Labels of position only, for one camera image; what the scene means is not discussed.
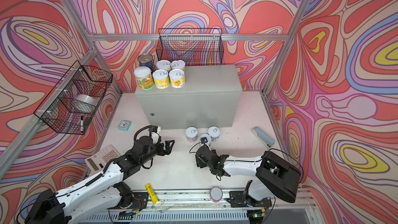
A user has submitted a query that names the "yellow label can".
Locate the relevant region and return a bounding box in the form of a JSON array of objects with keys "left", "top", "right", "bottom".
[
  {"left": 169, "top": 69, "right": 186, "bottom": 88},
  {"left": 152, "top": 69, "right": 170, "bottom": 89}
]

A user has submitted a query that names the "green yellow peach can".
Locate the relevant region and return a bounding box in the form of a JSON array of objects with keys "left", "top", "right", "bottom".
[{"left": 134, "top": 66, "right": 154, "bottom": 90}]

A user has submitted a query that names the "pink label can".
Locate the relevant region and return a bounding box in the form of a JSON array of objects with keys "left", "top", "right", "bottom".
[{"left": 156, "top": 60, "right": 172, "bottom": 72}]

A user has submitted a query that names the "green label can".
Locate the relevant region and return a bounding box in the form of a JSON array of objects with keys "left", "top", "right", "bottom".
[{"left": 171, "top": 60, "right": 186, "bottom": 71}]

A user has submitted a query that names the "dark blue tin can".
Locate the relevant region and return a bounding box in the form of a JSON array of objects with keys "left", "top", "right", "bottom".
[{"left": 137, "top": 54, "right": 154, "bottom": 70}]

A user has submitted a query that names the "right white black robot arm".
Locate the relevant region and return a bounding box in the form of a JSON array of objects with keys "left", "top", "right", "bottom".
[{"left": 195, "top": 145, "right": 302, "bottom": 208}]

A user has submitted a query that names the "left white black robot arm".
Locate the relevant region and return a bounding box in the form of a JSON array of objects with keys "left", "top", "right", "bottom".
[{"left": 24, "top": 125, "right": 175, "bottom": 224}]

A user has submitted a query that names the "center white lid can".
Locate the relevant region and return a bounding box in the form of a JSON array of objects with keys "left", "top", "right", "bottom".
[{"left": 199, "top": 134, "right": 212, "bottom": 145}]

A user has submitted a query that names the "white lid can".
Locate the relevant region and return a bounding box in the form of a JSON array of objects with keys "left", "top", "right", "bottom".
[
  {"left": 208, "top": 126, "right": 221, "bottom": 142},
  {"left": 199, "top": 134, "right": 212, "bottom": 145}
]

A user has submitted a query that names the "back left pink can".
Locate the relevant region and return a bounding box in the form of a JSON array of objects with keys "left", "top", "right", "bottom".
[{"left": 185, "top": 127, "right": 198, "bottom": 143}]

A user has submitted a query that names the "back right white lid can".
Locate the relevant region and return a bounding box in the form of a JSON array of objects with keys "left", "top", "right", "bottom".
[{"left": 208, "top": 126, "right": 221, "bottom": 142}]

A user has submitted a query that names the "pink tape roll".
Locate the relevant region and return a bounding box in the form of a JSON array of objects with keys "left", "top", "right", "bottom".
[{"left": 210, "top": 187, "right": 223, "bottom": 203}]

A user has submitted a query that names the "yellow glue tube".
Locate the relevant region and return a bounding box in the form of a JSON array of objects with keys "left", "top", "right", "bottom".
[{"left": 145, "top": 184, "right": 159, "bottom": 205}]

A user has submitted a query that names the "grey metal cabinet box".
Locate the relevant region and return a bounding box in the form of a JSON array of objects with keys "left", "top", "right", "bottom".
[{"left": 135, "top": 65, "right": 243, "bottom": 129}]

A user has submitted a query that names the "pink calculator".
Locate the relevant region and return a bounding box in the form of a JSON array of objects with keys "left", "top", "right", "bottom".
[{"left": 85, "top": 145, "right": 120, "bottom": 173}]

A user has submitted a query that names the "grey stapler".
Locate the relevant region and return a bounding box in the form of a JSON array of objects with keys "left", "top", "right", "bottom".
[{"left": 251, "top": 127, "right": 275, "bottom": 148}]

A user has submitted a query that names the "black marker pen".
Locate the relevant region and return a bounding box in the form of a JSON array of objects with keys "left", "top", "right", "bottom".
[{"left": 80, "top": 115, "right": 85, "bottom": 134}]

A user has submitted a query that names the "silver tape roll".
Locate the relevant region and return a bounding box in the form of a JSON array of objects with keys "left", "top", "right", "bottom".
[{"left": 72, "top": 94, "right": 98, "bottom": 114}]

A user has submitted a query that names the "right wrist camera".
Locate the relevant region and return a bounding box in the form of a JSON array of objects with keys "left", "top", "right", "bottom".
[{"left": 200, "top": 137, "right": 209, "bottom": 144}]

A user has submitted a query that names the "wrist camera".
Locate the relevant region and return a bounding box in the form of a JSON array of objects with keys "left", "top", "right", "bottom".
[
  {"left": 200, "top": 137, "right": 209, "bottom": 144},
  {"left": 149, "top": 125, "right": 161, "bottom": 134}
]

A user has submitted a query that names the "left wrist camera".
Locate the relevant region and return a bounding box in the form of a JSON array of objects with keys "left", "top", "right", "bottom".
[{"left": 149, "top": 125, "right": 161, "bottom": 134}]

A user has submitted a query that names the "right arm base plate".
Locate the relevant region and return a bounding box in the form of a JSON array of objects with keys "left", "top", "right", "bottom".
[{"left": 226, "top": 191, "right": 273, "bottom": 209}]

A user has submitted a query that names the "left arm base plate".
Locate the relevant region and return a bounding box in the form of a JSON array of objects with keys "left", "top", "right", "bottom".
[{"left": 109, "top": 191, "right": 149, "bottom": 211}]

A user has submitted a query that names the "left black wire basket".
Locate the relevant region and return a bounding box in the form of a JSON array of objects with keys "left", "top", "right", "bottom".
[{"left": 34, "top": 61, "right": 113, "bottom": 135}]

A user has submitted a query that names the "black wire basket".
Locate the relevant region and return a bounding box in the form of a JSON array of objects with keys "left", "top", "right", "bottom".
[
  {"left": 156, "top": 27, "right": 224, "bottom": 66},
  {"left": 34, "top": 61, "right": 113, "bottom": 135}
]

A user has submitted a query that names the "back black wire basket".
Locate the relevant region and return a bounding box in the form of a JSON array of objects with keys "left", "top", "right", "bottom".
[{"left": 156, "top": 27, "right": 224, "bottom": 66}]

